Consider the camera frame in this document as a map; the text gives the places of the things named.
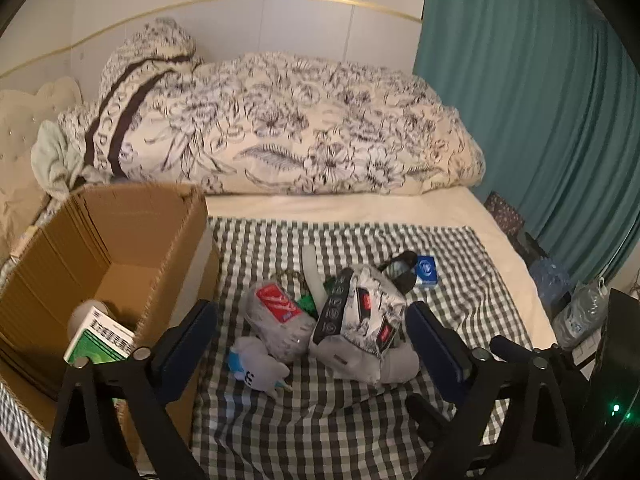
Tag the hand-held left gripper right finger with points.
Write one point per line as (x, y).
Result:
(435, 350)

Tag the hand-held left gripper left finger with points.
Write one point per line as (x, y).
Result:
(190, 340)

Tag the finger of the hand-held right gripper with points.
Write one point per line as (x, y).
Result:
(507, 346)
(425, 412)

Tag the grey cloth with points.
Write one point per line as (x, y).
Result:
(400, 362)

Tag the blue tissue pack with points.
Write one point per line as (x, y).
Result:
(426, 270)

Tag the grey patterned packet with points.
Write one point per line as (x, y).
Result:
(357, 320)

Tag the grey sock pack red label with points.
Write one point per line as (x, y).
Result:
(277, 317)

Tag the brown cardboard box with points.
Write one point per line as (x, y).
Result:
(125, 260)

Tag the clear water bottle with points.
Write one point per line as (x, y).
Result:
(582, 310)

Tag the green and white carton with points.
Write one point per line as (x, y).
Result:
(102, 337)

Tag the patterned gift bag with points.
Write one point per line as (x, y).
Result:
(505, 210)

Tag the mint green towel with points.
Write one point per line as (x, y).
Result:
(55, 155)

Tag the teal curtain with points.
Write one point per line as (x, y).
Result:
(540, 110)

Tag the floral print duvet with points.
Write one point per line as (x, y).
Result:
(325, 125)

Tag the floral pillow with dark stripes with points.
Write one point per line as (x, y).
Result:
(145, 75)

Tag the cream tufted headboard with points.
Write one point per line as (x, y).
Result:
(25, 125)

